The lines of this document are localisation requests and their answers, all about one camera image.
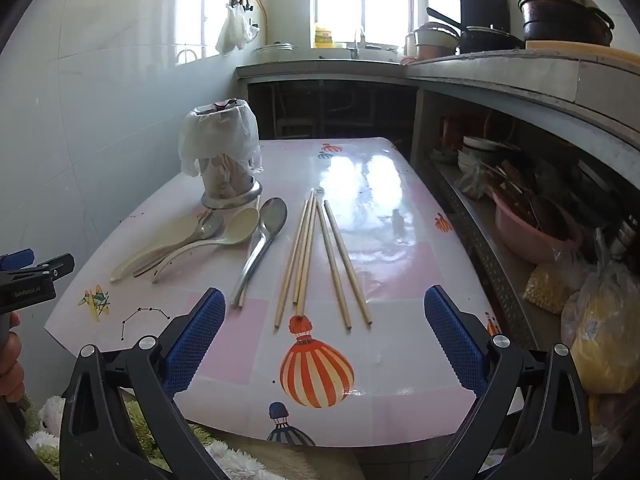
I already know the white plastic bag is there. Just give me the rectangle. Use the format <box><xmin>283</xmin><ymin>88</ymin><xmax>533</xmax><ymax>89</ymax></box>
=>
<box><xmin>215</xmin><ymin>2</ymin><xmax>261</xmax><ymax>56</ymax></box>

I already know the black frying pan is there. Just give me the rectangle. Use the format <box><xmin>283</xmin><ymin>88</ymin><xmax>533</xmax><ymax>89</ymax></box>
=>
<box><xmin>426</xmin><ymin>7</ymin><xmax>526</xmax><ymax>55</ymax></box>

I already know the pink plastic basin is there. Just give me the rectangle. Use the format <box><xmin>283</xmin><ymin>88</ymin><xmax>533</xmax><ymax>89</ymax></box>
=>
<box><xmin>492</xmin><ymin>187</ymin><xmax>583</xmax><ymax>265</ymax></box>

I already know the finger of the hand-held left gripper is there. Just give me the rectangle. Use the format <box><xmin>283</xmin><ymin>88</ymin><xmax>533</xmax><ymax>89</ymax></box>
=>
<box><xmin>20</xmin><ymin>254</ymin><xmax>75</xmax><ymax>283</ymax></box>
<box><xmin>0</xmin><ymin>250</ymin><xmax>37</xmax><ymax>274</ymax></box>

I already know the bag-lined steel utensil holder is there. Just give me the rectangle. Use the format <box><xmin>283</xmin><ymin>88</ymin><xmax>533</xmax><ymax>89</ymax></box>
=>
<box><xmin>178</xmin><ymin>100</ymin><xmax>263</xmax><ymax>209</ymax></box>

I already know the fluffy green white rug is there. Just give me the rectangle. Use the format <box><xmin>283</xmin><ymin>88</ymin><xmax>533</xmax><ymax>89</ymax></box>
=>
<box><xmin>20</xmin><ymin>395</ymin><xmax>321</xmax><ymax>480</ymax></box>

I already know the wide cream plastic spoon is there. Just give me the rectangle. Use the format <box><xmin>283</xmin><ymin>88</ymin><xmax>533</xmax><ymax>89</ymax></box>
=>
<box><xmin>110</xmin><ymin>212</ymin><xmax>211</xmax><ymax>282</ymax></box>

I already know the wooden cutting board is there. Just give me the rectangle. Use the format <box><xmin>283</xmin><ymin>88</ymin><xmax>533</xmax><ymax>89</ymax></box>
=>
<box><xmin>525</xmin><ymin>40</ymin><xmax>640</xmax><ymax>63</ymax></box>

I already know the clear plastic bag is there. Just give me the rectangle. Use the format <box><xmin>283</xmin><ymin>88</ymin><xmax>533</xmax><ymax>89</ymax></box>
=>
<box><xmin>452</xmin><ymin>160</ymin><xmax>493</xmax><ymax>201</ymax></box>

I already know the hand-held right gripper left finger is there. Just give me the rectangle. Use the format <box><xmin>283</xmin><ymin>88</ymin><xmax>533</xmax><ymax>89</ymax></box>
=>
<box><xmin>59</xmin><ymin>287</ymin><xmax>231</xmax><ymax>480</ymax></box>

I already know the yellow plastic bag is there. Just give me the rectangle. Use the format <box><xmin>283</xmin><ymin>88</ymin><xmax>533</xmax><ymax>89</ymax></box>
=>
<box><xmin>560</xmin><ymin>260</ymin><xmax>640</xmax><ymax>396</ymax></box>

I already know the grey kitchen counter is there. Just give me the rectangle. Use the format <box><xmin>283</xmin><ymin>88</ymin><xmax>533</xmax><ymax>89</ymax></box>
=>
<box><xmin>235</xmin><ymin>50</ymin><xmax>640</xmax><ymax>151</ymax></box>

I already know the small metal spoon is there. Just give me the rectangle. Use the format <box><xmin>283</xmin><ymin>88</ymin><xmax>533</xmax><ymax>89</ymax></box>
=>
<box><xmin>133</xmin><ymin>211</ymin><xmax>225</xmax><ymax>277</ymax></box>

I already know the steel pot with lid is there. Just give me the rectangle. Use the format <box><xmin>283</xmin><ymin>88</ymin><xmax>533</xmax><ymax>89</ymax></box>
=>
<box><xmin>255</xmin><ymin>42</ymin><xmax>296</xmax><ymax>63</ymax></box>

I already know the bag of yellow beans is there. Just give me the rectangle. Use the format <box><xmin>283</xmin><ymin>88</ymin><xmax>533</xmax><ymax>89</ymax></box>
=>
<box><xmin>522</xmin><ymin>255</ymin><xmax>586</xmax><ymax>316</ymax></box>

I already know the cream brown enamel pot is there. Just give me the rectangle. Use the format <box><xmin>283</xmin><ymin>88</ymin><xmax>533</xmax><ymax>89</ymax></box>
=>
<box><xmin>412</xmin><ymin>22</ymin><xmax>461</xmax><ymax>61</ymax></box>

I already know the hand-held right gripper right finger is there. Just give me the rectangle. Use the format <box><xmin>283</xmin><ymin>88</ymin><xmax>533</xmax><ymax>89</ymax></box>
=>
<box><xmin>424</xmin><ymin>285</ymin><xmax>593</xmax><ymax>480</ymax></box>

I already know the stack of white bowls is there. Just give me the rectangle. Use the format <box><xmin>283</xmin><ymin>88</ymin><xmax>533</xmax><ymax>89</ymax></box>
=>
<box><xmin>457</xmin><ymin>135</ymin><xmax>506</xmax><ymax>173</ymax></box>

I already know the large metal spoon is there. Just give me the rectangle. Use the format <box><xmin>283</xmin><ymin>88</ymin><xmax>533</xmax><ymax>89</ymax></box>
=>
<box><xmin>231</xmin><ymin>197</ymin><xmax>289</xmax><ymax>307</ymax></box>

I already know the person's left hand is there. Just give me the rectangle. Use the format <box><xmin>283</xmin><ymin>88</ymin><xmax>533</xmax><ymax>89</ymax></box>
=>
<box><xmin>0</xmin><ymin>311</ymin><xmax>25</xmax><ymax>404</ymax></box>

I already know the yellow gas hose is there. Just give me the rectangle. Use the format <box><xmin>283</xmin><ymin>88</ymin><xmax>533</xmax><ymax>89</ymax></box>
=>
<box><xmin>252</xmin><ymin>0</ymin><xmax>273</xmax><ymax>45</ymax></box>

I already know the black cabinet appliance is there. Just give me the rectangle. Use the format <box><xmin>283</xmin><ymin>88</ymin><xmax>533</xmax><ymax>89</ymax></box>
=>
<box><xmin>457</xmin><ymin>0</ymin><xmax>511</xmax><ymax>31</ymax></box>

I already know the window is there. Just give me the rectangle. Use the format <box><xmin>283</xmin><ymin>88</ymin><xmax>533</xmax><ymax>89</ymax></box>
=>
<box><xmin>310</xmin><ymin>0</ymin><xmax>463</xmax><ymax>51</ymax></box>

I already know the cream plastic ladle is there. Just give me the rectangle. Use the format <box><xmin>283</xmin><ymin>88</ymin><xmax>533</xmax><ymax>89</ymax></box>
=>
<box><xmin>151</xmin><ymin>207</ymin><xmax>261</xmax><ymax>284</ymax></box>

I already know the steel steamer pot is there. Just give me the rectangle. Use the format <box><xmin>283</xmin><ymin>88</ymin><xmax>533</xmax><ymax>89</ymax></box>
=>
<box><xmin>517</xmin><ymin>0</ymin><xmax>616</xmax><ymax>47</ymax></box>

